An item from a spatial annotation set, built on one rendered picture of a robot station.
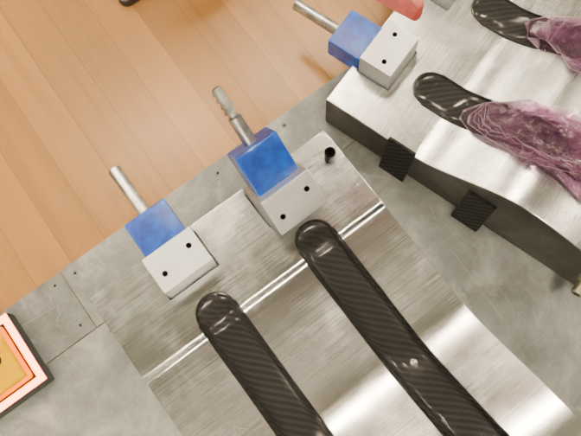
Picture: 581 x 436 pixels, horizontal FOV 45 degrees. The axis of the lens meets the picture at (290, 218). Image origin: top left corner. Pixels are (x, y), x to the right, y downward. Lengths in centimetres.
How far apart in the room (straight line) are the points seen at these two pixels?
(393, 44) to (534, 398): 35
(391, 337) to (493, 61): 30
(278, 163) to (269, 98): 19
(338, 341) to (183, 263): 15
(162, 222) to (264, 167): 10
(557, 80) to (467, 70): 9
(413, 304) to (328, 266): 8
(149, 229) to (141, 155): 16
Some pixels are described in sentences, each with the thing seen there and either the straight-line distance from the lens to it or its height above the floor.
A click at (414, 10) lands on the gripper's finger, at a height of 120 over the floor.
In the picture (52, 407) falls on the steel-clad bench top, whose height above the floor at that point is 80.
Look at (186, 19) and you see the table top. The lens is 83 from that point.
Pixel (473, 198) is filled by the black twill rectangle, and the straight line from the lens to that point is 68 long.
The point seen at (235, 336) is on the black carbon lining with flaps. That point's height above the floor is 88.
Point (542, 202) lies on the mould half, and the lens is 66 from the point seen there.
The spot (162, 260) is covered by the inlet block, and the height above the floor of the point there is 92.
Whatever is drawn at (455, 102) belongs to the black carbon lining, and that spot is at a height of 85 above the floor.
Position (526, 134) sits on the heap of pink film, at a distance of 66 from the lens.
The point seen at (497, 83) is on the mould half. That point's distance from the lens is 73.
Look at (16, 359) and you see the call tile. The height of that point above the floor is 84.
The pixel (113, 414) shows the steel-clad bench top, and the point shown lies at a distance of 72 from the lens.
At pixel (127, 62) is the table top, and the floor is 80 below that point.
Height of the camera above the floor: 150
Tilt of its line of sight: 75 degrees down
